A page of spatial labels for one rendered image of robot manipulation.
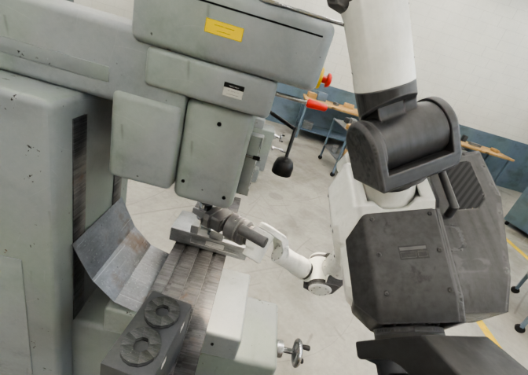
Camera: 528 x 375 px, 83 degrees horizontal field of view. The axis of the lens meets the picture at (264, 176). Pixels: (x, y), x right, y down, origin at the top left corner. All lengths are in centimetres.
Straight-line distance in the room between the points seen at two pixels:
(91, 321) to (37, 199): 57
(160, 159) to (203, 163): 12
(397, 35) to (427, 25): 755
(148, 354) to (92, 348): 68
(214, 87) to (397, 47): 47
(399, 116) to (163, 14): 57
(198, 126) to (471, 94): 813
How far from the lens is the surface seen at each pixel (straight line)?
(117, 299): 125
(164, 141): 87
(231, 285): 137
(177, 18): 80
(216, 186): 91
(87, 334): 143
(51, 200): 98
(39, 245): 110
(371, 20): 47
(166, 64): 83
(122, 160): 95
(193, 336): 110
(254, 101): 79
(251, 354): 135
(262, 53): 76
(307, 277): 109
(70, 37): 94
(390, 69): 47
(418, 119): 52
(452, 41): 827
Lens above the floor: 182
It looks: 24 degrees down
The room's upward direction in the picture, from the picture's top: 17 degrees clockwise
